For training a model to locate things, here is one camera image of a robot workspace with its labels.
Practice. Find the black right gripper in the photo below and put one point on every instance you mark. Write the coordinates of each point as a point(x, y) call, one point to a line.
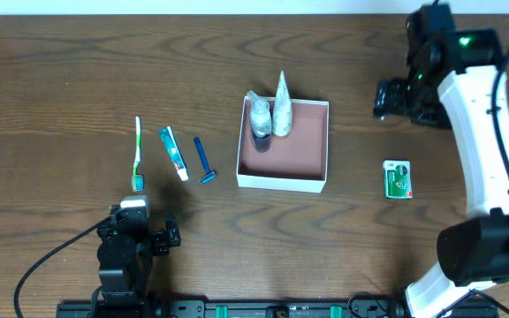
point(396, 99)

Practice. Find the clear pump bottle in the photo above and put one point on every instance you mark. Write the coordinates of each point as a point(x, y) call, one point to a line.
point(260, 122)

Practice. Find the small toothpaste tube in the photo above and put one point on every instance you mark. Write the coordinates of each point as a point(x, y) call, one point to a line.
point(167, 137)

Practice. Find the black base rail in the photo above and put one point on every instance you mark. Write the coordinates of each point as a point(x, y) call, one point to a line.
point(356, 307)

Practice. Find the green soap box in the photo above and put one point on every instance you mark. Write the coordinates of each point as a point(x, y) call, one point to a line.
point(397, 180)

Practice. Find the blue disposable razor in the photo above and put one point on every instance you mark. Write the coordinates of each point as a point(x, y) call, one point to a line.
point(209, 173)

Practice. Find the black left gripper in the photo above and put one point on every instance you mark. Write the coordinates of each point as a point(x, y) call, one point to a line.
point(162, 236)

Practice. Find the green white toothbrush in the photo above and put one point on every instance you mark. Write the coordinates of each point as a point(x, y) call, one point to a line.
point(137, 179)

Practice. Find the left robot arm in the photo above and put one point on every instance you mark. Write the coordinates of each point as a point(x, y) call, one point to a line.
point(127, 251)

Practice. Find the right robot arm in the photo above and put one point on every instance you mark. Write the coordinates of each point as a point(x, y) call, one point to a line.
point(457, 81)

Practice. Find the white squeeze tube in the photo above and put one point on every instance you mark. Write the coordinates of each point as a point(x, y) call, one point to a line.
point(282, 109)

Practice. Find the white box pink interior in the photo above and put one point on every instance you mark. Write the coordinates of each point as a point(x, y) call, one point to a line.
point(297, 162)

